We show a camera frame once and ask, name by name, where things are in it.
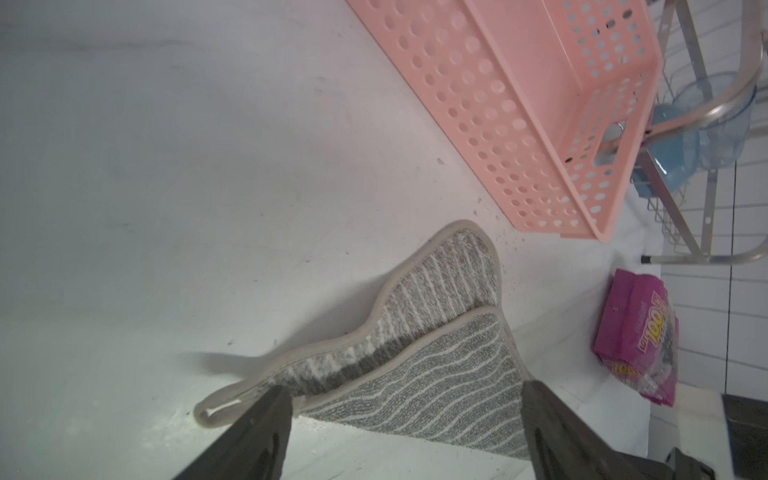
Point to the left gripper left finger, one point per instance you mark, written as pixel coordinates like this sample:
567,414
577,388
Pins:
254,447

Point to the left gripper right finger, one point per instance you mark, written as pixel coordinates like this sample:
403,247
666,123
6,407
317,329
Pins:
562,446

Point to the grey striped dishcloth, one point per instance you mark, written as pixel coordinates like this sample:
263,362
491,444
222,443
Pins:
435,359

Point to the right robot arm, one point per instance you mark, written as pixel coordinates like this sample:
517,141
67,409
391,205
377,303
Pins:
728,433

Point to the purple candy bag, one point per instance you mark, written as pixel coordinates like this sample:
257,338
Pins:
638,336

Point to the blue bowl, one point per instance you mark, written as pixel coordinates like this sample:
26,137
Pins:
677,157

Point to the clear blue plastic cup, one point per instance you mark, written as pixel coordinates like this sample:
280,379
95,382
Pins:
721,142

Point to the pink plastic basket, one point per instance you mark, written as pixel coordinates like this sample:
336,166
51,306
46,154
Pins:
548,102

